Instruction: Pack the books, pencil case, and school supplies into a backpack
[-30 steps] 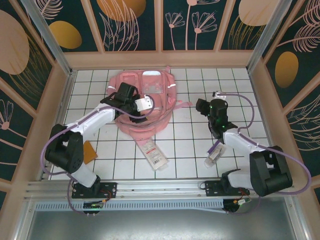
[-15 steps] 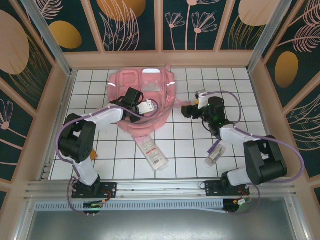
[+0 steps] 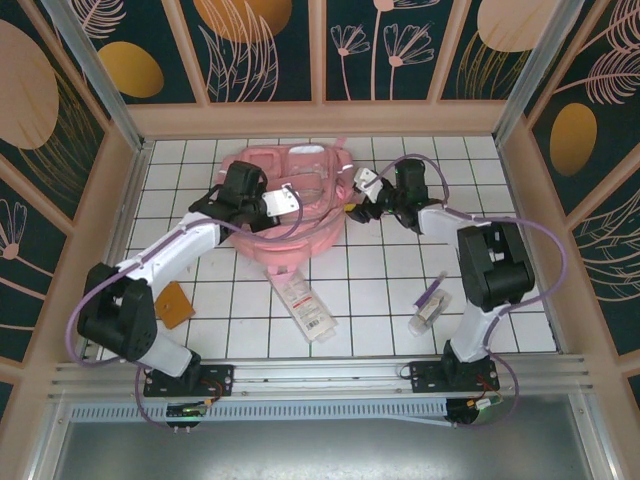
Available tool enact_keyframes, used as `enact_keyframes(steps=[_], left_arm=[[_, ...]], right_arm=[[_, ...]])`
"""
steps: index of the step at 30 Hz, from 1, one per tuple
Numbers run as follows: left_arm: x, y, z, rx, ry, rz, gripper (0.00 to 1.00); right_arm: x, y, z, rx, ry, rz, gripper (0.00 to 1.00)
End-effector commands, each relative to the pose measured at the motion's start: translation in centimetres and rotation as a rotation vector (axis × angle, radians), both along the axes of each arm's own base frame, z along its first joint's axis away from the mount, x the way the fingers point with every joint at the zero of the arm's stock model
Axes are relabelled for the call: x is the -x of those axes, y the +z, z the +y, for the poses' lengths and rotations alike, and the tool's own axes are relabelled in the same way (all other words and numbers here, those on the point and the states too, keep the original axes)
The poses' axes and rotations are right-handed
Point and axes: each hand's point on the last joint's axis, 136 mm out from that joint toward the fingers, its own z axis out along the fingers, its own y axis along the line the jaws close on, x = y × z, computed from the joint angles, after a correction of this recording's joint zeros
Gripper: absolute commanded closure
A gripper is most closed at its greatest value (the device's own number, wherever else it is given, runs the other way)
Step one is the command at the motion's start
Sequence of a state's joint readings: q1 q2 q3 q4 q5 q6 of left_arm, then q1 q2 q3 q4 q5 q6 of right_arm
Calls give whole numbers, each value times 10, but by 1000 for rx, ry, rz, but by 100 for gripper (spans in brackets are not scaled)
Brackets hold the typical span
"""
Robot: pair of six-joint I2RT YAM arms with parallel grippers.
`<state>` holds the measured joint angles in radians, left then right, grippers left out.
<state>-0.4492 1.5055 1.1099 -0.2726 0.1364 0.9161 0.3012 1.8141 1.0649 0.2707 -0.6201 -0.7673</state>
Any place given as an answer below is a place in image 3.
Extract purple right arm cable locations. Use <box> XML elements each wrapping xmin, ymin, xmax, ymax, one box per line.
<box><xmin>367</xmin><ymin>153</ymin><xmax>569</xmax><ymax>431</ymax></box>

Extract grey slotted cable duct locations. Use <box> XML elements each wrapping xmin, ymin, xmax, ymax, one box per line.
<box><xmin>67</xmin><ymin>397</ymin><xmax>451</xmax><ymax>427</ymax></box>

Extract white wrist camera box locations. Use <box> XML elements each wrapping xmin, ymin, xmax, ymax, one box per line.
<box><xmin>352</xmin><ymin>167</ymin><xmax>386</xmax><ymax>195</ymax></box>
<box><xmin>262</xmin><ymin>184</ymin><xmax>302</xmax><ymax>219</ymax></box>

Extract grey metal sheet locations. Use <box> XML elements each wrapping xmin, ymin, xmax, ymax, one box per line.
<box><xmin>47</xmin><ymin>419</ymin><xmax>606</xmax><ymax>480</ymax></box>

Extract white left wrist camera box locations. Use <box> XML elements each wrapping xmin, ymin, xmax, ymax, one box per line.
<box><xmin>262</xmin><ymin>184</ymin><xmax>302</xmax><ymax>219</ymax></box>

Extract aluminium mounting rail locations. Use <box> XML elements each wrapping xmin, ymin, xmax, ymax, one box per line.
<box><xmin>47</xmin><ymin>353</ymin><xmax>599</xmax><ymax>401</ymax></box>

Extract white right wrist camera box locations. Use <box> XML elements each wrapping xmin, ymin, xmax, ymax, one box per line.
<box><xmin>352</xmin><ymin>167</ymin><xmax>386</xmax><ymax>195</ymax></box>

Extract aluminium frame post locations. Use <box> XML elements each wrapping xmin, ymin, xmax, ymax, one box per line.
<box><xmin>40</xmin><ymin>0</ymin><xmax>147</xmax><ymax>150</ymax></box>
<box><xmin>492</xmin><ymin>0</ymin><xmax>587</xmax><ymax>147</ymax></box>

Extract small clear plastic box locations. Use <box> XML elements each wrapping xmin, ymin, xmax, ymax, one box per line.
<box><xmin>408</xmin><ymin>289</ymin><xmax>454</xmax><ymax>338</ymax></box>

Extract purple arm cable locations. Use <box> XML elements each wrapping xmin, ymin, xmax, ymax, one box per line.
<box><xmin>367</xmin><ymin>153</ymin><xmax>569</xmax><ymax>431</ymax></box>
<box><xmin>67</xmin><ymin>187</ymin><xmax>304</xmax><ymax>431</ymax></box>

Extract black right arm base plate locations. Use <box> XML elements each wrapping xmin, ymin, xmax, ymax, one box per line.
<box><xmin>408</xmin><ymin>360</ymin><xmax>501</xmax><ymax>396</ymax></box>

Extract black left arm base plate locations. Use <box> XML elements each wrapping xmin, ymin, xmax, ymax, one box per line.
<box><xmin>143</xmin><ymin>363</ymin><xmax>236</xmax><ymax>399</ymax></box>

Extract orange card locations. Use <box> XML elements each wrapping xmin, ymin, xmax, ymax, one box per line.
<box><xmin>154</xmin><ymin>280</ymin><xmax>197</xmax><ymax>331</ymax></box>

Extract purple pen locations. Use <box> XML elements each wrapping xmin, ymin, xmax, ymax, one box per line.
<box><xmin>413</xmin><ymin>270</ymin><xmax>449</xmax><ymax>309</ymax></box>

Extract small electronics board with wires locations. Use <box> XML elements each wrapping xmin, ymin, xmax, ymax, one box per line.
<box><xmin>448</xmin><ymin>393</ymin><xmax>504</xmax><ymax>427</ymax></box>
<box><xmin>166</xmin><ymin>398</ymin><xmax>222</xmax><ymax>419</ymax></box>

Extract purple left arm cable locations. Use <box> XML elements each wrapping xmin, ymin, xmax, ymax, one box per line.
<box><xmin>67</xmin><ymin>187</ymin><xmax>304</xmax><ymax>431</ymax></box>

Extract pink backpack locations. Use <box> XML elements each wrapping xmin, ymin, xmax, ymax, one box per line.
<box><xmin>219</xmin><ymin>135</ymin><xmax>357</xmax><ymax>262</ymax></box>

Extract clear plastic stationery pack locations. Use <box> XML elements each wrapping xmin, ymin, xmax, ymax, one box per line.
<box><xmin>264</xmin><ymin>266</ymin><xmax>338</xmax><ymax>344</ymax></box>

